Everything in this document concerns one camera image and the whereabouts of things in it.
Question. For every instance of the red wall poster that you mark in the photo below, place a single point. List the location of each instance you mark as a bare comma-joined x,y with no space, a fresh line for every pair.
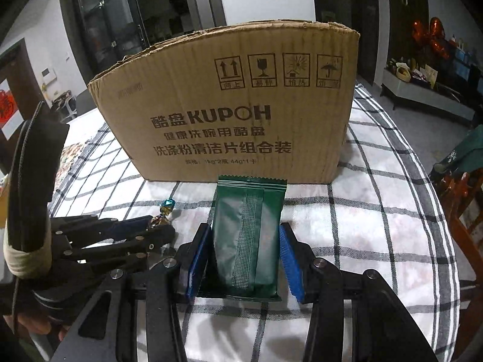
6,109

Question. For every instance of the wooden chair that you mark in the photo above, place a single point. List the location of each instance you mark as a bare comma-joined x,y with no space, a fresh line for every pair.
464,211

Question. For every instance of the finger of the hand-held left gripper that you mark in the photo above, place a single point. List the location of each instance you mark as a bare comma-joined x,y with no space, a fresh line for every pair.
151,239
124,225

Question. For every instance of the brown cardboard box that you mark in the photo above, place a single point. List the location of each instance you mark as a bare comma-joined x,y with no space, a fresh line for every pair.
226,83

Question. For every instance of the floral table mat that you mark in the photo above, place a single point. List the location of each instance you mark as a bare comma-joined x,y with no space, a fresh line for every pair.
73,154

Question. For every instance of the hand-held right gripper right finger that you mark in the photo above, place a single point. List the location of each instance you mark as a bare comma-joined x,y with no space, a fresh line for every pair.
290,266

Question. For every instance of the red foil balloons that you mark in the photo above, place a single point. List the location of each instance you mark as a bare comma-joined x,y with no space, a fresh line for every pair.
434,36

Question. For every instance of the dark tall cabinet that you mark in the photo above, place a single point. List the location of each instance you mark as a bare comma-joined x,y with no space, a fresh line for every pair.
396,19

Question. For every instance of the dark green snack packet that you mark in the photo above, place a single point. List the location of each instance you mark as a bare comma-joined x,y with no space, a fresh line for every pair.
245,233

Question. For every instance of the dark green cloth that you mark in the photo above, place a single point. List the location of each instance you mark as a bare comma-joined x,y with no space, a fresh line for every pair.
462,154

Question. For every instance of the black white checkered tablecloth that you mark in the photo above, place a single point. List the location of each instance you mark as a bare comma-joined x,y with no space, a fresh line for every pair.
377,215

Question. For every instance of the low grey cabinet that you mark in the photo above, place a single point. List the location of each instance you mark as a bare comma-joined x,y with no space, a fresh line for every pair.
426,96

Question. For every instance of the person's left hand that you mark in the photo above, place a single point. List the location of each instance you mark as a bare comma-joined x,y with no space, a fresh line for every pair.
37,320

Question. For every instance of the glass sliding door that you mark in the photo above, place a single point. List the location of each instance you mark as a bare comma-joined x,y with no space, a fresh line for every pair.
132,15

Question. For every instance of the blue gold candy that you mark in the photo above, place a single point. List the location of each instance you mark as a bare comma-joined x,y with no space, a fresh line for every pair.
166,208

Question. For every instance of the yellow basket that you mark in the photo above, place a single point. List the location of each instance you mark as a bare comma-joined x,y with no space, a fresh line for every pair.
402,72

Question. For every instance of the white wall intercom panel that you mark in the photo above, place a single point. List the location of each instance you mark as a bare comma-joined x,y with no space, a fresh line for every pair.
48,77

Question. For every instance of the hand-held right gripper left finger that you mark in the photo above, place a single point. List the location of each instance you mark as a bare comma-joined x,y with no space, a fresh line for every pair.
198,262

